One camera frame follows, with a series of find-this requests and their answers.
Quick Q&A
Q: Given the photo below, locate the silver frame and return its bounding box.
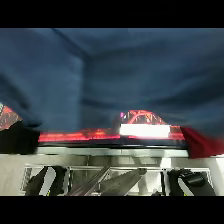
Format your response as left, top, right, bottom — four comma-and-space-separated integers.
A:
20, 146, 218, 197

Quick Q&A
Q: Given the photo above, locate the black garment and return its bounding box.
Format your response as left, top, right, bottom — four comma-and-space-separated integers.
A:
0, 120, 41, 155

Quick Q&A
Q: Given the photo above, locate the blue garment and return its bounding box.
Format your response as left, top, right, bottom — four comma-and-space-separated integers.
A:
0, 28, 224, 138

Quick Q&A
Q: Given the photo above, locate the red garment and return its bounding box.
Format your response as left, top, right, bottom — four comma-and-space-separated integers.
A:
180, 126, 224, 160

